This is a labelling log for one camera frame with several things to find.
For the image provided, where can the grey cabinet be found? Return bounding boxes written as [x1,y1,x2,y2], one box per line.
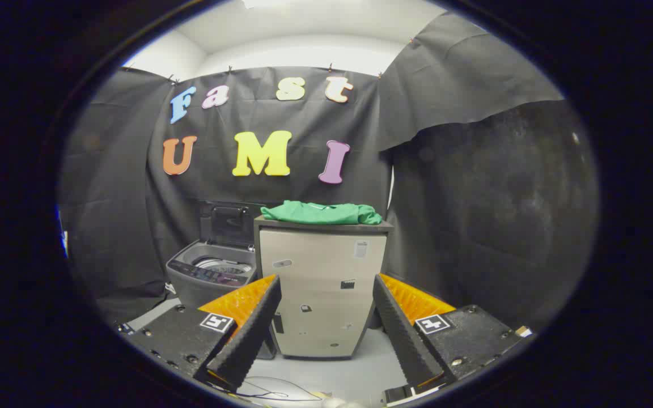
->
[253,215,394,360]

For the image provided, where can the thin black cables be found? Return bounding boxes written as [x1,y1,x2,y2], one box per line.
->
[213,376,327,404]

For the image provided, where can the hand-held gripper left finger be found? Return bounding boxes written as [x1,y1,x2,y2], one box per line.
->
[128,274,283,392]

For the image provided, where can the grey washing machine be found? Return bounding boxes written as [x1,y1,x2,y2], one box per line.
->
[166,240,259,310]

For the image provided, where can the green polo shirt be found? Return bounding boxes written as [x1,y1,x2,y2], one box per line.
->
[260,200,383,226]

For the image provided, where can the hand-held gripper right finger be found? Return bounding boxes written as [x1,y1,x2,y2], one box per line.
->
[373,274,533,397]

